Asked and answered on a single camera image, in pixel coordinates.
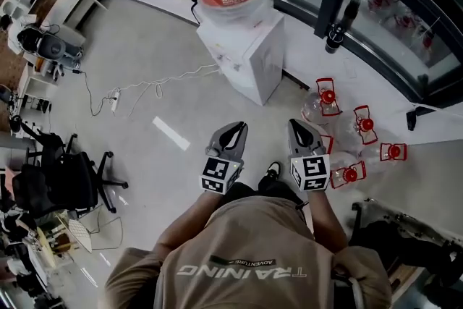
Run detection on black cylindrical door handle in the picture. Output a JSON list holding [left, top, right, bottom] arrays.
[[324, 0, 362, 55]]

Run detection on black office chair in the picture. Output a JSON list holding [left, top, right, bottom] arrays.
[[12, 122, 129, 219]]

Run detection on person's left forearm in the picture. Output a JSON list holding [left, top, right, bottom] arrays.
[[153, 181, 238, 260]]

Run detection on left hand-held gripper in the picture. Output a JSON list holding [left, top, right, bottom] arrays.
[[200, 121, 250, 195]]

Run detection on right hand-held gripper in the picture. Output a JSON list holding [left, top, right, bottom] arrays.
[[287, 118, 331, 193]]

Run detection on black cluttered table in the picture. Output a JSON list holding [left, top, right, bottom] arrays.
[[349, 197, 463, 305]]

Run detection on white water dispenser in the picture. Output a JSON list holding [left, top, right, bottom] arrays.
[[195, 12, 286, 107]]

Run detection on person's black trousers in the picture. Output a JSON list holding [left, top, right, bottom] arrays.
[[231, 179, 305, 208]]

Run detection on black power cable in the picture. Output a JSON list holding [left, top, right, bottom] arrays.
[[73, 69, 114, 117]]

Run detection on empty clear jug red cap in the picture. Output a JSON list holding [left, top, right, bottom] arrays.
[[334, 104, 379, 153], [311, 124, 335, 156], [328, 151, 368, 190], [360, 142, 408, 164], [301, 77, 343, 121]]

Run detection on person's right forearm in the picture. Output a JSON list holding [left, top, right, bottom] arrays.
[[306, 187, 351, 255]]

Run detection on white keyboard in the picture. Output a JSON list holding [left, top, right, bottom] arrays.
[[67, 219, 91, 240]]

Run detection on dark grey round device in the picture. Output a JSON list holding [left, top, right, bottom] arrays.
[[16, 26, 69, 59]]

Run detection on white power cable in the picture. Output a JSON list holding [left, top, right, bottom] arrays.
[[106, 62, 221, 117]]

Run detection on person's tan printed shirt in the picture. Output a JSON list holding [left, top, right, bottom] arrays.
[[104, 194, 394, 309]]

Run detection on person's black white shoe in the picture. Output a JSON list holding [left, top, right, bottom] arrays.
[[265, 161, 283, 181]]

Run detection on round wooden table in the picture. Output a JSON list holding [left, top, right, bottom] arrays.
[[34, 210, 94, 268]]

